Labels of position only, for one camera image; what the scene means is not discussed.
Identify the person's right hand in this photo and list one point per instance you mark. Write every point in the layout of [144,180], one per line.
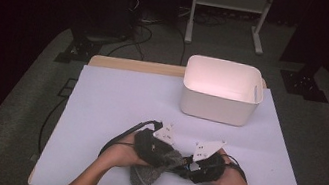
[233,181]

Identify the black floor frame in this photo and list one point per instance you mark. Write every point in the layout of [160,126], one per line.
[62,94]

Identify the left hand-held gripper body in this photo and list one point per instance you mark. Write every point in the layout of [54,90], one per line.
[153,148]

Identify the person's left hand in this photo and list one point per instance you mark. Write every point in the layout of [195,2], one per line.
[121,154]

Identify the black floor stand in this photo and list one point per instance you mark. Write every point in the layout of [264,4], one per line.
[79,51]
[303,86]

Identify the white plastic bin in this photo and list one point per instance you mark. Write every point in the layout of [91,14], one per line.
[217,108]

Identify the white metal stand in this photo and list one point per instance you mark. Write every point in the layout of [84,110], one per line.
[231,1]

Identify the grey fluffy cloth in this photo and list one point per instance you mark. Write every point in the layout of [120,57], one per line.
[146,175]

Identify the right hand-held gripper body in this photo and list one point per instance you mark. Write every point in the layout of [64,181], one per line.
[206,170]

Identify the white table mat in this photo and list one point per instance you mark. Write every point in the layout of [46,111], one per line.
[150,103]

